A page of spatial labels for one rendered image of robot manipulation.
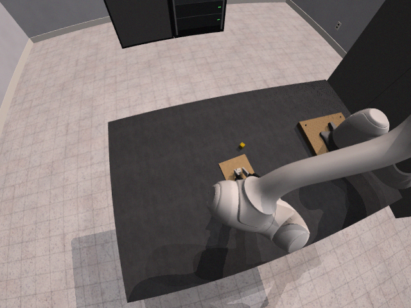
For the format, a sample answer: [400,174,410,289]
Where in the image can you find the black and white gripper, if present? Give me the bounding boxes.
[234,167,260,181]

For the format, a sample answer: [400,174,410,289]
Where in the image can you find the peach flat square mat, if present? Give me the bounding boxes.
[219,154,254,181]

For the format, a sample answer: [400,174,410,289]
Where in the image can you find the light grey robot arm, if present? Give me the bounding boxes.
[207,108,411,253]

